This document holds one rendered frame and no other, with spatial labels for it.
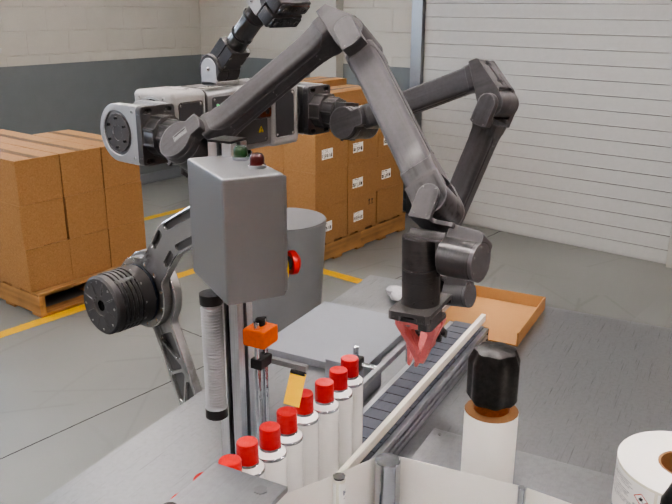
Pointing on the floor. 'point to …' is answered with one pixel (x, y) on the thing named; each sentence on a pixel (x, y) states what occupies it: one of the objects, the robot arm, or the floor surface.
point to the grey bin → (312, 261)
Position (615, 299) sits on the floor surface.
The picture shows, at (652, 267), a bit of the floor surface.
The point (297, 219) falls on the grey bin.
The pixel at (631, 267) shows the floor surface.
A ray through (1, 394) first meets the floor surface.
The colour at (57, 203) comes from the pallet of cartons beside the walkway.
